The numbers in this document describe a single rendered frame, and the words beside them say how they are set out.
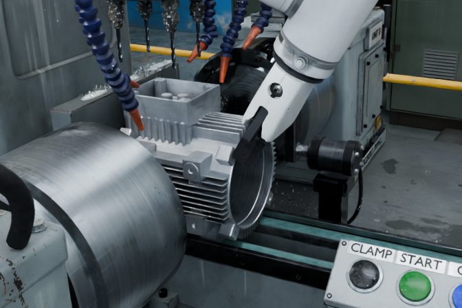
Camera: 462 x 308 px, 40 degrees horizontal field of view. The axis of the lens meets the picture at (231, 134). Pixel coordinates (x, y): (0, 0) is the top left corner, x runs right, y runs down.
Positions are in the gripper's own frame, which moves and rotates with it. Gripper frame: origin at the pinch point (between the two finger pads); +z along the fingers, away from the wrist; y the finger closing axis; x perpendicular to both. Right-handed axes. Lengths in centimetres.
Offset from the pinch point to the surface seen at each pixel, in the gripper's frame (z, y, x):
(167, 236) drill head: 3.8, -19.9, -0.7
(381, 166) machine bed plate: 23, 66, -18
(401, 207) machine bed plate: 19, 47, -26
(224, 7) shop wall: 205, 523, 200
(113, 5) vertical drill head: -5.6, 1.0, 28.7
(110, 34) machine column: 9.0, 18.2, 36.9
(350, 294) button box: -7.6, -22.2, -20.7
